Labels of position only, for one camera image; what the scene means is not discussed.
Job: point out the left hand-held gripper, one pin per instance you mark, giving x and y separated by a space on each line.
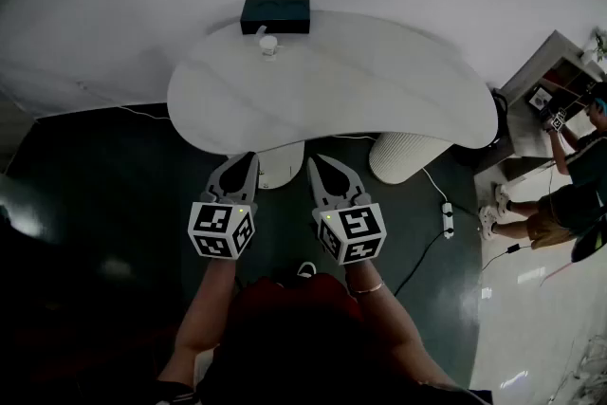
213 223

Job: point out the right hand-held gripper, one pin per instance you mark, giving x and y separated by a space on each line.
355 227

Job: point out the small white cup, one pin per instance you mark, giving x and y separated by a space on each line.
269 47

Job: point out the person's right forearm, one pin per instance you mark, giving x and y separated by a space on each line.
393 327

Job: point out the person's left forearm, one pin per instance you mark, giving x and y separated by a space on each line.
201 313

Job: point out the ribbed white table leg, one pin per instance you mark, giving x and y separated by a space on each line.
403 156

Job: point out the person's white shoe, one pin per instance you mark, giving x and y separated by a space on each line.
307 269

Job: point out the white power strip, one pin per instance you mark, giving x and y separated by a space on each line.
448 220

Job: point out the person's red shirt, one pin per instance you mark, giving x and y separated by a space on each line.
294 303

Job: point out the dark blue box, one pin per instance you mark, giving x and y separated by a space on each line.
275 14

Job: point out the black power adapter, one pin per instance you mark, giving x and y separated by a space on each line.
513 248

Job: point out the grey open shelf unit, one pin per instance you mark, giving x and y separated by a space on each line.
526 142

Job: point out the small framed picture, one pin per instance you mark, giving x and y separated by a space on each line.
539 97

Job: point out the green potted plant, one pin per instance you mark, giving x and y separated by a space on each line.
600 43

